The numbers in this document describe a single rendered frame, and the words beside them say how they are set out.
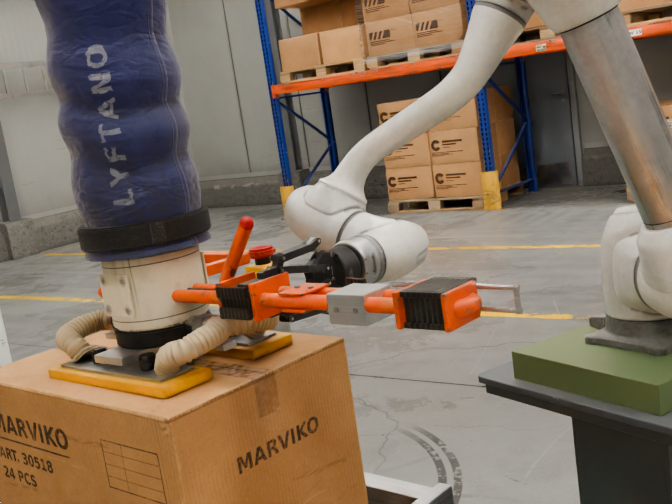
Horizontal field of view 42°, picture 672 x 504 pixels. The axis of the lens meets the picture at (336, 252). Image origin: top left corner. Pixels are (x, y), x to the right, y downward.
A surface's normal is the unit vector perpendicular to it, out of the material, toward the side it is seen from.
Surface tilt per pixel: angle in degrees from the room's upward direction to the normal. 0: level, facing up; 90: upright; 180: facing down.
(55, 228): 90
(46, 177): 90
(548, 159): 90
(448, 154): 92
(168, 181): 76
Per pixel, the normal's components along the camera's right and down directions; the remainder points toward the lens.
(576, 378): -0.82, 0.22
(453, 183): -0.59, 0.24
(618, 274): -0.96, 0.16
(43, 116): 0.80, -0.01
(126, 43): 0.49, -0.14
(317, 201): -0.47, -0.33
